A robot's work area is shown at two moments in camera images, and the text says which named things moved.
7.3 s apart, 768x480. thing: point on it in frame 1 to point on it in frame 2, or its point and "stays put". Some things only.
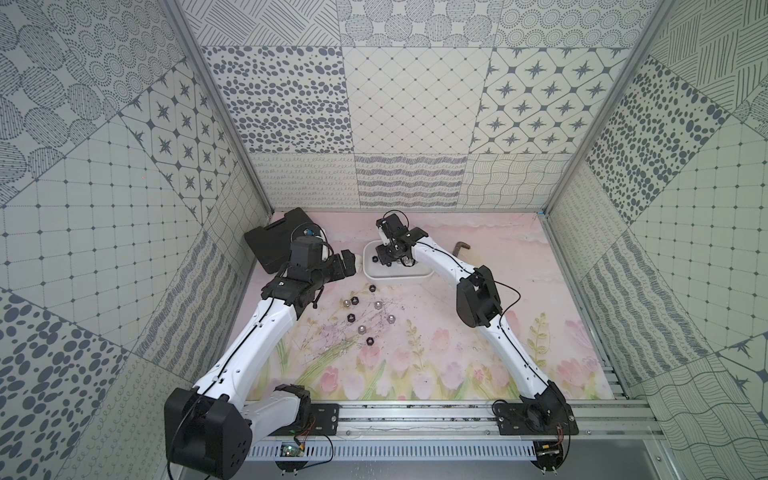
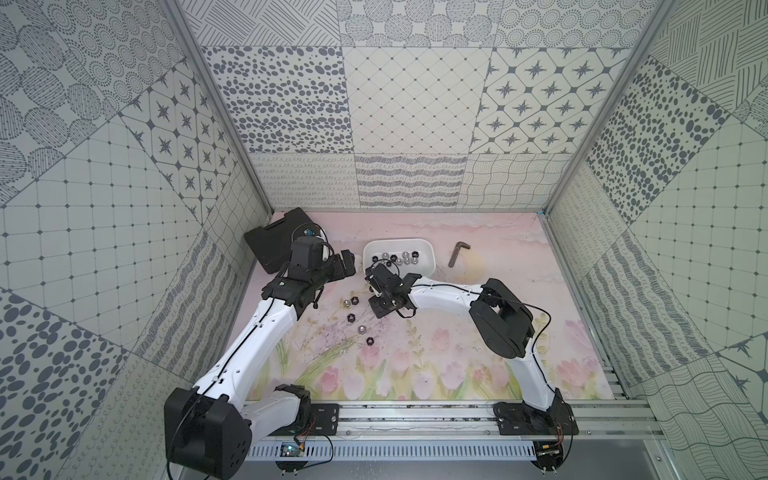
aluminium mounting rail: x=597 y=420 stays put
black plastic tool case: x=272 y=246 stays put
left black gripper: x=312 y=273 stays put
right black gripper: x=382 y=255 to x=378 y=310
